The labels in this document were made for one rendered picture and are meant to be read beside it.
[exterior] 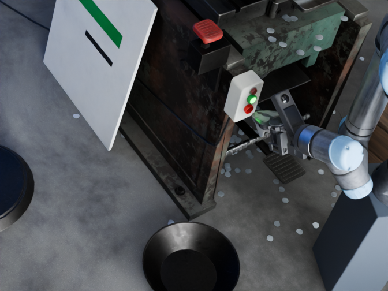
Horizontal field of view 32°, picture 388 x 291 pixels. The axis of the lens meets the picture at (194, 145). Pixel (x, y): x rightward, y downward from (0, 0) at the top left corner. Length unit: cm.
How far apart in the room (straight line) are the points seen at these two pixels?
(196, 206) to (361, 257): 57
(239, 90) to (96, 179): 72
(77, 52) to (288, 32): 83
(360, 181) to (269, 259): 65
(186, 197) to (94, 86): 50
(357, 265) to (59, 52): 129
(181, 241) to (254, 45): 68
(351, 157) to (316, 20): 57
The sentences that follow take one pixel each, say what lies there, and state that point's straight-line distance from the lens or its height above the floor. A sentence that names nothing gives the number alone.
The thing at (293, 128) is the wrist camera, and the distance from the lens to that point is 170.
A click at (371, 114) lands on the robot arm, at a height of 74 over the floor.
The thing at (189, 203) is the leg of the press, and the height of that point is 3.
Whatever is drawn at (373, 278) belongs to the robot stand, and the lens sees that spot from 219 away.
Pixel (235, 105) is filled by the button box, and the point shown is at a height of 56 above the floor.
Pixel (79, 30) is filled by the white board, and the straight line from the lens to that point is 242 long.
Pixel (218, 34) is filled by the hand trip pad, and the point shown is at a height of 76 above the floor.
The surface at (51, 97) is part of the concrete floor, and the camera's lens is 256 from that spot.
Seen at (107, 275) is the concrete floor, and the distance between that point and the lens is 212.
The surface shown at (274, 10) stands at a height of 68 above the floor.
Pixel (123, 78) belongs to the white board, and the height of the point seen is 29.
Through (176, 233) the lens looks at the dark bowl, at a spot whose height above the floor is 4.
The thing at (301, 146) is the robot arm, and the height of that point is 65.
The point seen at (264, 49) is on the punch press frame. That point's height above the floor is 61.
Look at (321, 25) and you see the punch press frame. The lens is 207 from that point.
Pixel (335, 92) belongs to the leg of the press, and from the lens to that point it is 230.
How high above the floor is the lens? 186
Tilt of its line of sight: 49 degrees down
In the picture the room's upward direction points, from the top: 13 degrees clockwise
